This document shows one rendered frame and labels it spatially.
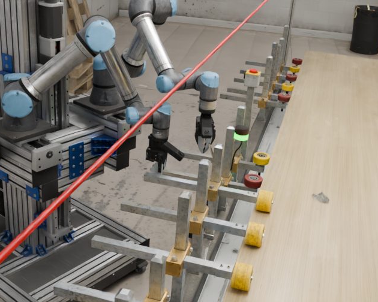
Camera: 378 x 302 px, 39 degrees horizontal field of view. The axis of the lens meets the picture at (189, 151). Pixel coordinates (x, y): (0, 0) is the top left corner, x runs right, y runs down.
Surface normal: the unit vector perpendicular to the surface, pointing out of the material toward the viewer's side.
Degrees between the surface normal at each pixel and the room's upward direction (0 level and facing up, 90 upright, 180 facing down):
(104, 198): 0
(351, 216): 0
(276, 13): 90
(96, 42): 85
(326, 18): 90
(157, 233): 0
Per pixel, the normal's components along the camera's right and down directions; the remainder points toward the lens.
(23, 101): 0.15, 0.49
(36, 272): 0.07, -0.91
